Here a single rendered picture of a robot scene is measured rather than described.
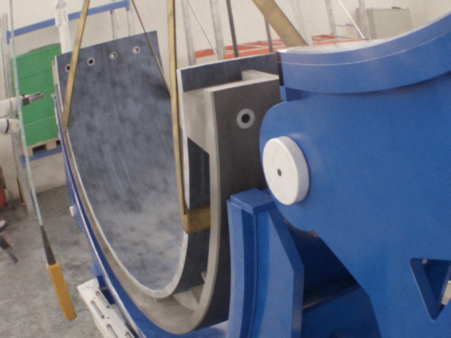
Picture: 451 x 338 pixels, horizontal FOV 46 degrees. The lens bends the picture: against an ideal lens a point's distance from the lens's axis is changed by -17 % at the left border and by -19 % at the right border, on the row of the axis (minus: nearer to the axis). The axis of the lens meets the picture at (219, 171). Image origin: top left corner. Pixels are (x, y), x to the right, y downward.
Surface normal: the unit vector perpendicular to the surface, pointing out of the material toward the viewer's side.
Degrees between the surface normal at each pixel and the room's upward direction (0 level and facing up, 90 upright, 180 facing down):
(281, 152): 90
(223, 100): 93
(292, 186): 90
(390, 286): 90
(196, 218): 115
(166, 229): 15
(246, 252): 99
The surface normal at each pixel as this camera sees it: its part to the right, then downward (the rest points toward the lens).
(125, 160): 0.22, -0.51
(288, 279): -0.89, 0.25
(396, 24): 0.44, 0.21
